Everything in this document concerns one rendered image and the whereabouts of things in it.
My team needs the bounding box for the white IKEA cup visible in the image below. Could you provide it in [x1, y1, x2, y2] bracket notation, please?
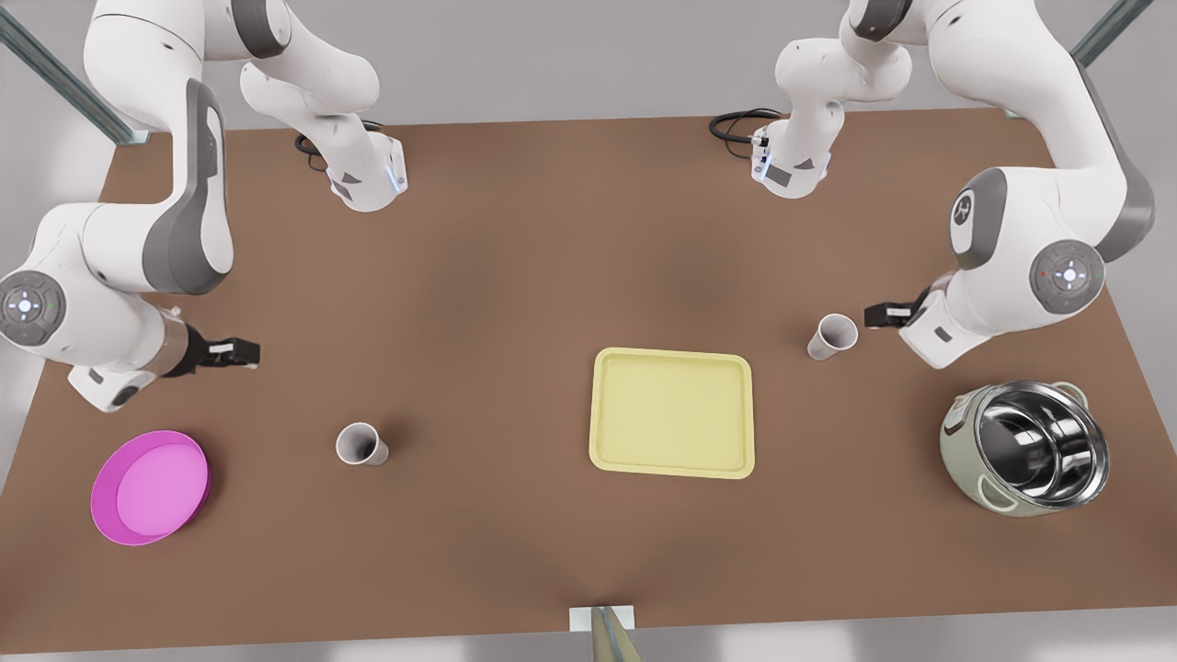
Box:
[807, 314, 860, 361]
[335, 422, 390, 467]

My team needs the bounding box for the yellow rectangular tray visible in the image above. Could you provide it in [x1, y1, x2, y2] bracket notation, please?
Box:
[588, 347, 756, 480]

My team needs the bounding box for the pink round plate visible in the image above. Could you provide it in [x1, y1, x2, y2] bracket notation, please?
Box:
[90, 430, 212, 547]

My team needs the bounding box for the steel pot with green shell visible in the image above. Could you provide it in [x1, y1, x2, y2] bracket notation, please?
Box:
[940, 379, 1111, 518]

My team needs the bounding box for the black cable loop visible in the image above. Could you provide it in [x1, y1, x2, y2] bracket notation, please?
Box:
[709, 108, 784, 159]
[294, 120, 385, 174]

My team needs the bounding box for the silver frame post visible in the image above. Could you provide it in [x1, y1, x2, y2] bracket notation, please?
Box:
[0, 7, 152, 147]
[1070, 0, 1156, 67]
[568, 605, 643, 662]

